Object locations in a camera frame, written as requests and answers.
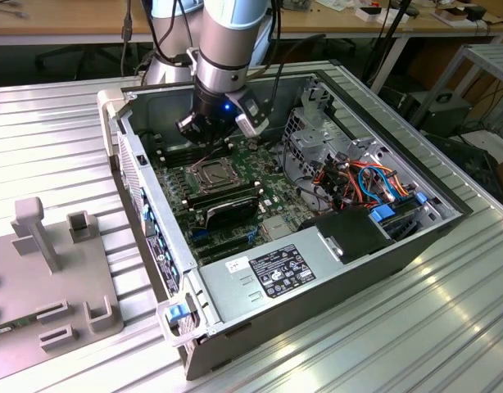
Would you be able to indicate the thin metal locking lever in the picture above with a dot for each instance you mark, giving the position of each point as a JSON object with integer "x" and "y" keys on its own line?
{"x": 208, "y": 158}

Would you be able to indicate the silver CPU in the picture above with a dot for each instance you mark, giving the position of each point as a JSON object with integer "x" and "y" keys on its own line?
{"x": 214, "y": 175}

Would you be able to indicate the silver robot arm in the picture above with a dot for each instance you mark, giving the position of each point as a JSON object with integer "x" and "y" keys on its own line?
{"x": 223, "y": 45}

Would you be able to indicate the silver coin battery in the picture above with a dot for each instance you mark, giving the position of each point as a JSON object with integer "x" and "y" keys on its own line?
{"x": 252, "y": 143}

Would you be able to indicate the green motherboard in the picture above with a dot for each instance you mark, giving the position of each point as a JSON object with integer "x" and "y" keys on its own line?
{"x": 276, "y": 192}

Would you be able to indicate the black graphics card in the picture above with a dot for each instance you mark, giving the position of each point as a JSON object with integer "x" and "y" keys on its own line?
{"x": 235, "y": 213}

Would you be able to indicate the silver drive cage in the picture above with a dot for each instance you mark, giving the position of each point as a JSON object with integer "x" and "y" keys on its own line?
{"x": 313, "y": 135}

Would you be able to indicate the blue expansion slot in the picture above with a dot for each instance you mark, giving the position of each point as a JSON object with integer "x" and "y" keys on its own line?
{"x": 200, "y": 235}

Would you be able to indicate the black expansion slot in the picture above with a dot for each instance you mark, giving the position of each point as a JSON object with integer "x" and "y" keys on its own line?
{"x": 223, "y": 242}

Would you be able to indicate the silver chipset heatsink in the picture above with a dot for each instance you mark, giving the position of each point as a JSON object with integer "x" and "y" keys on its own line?
{"x": 278, "y": 227}

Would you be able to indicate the black office chair base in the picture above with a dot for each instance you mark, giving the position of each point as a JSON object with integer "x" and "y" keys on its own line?
{"x": 77, "y": 55}

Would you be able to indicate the wooden desk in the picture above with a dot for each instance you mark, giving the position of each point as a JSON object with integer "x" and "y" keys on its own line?
{"x": 325, "y": 20}

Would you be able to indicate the silver power supply unit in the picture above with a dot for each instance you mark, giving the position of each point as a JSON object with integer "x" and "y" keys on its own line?
{"x": 218, "y": 286}

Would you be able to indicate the white box with red mark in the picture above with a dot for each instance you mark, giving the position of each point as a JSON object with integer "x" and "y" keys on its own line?
{"x": 364, "y": 14}

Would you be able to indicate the black plastic shroud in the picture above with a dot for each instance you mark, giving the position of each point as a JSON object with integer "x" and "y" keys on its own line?
{"x": 354, "y": 237}

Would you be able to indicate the black tripod pole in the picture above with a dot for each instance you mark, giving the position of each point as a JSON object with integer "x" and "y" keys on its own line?
{"x": 393, "y": 30}

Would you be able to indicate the blue disk carrier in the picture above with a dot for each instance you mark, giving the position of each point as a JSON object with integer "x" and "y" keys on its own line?
{"x": 382, "y": 213}

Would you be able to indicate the blue case latch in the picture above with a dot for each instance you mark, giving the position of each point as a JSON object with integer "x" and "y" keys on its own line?
{"x": 175, "y": 313}

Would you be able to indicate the grey parts rack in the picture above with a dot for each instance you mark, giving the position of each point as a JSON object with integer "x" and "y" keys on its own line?
{"x": 71, "y": 278}

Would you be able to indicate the open grey PC case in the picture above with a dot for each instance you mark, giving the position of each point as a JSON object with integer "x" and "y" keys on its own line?
{"x": 337, "y": 294}

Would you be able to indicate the blue plastic clip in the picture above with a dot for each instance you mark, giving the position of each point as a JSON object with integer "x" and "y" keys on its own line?
{"x": 420, "y": 198}

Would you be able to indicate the brown cardboard box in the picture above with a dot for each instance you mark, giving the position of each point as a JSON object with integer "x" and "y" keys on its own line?
{"x": 450, "y": 16}

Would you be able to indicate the black flat panel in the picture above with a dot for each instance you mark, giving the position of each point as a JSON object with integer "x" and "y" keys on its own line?
{"x": 472, "y": 163}

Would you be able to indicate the black power adapter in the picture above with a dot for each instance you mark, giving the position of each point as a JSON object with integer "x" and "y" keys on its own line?
{"x": 477, "y": 12}

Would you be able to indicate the green RAM stick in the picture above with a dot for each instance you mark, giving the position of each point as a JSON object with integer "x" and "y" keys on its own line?
{"x": 18, "y": 323}

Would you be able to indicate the aluminium frame shelf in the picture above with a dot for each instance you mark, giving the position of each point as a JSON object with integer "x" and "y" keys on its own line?
{"x": 491, "y": 57}

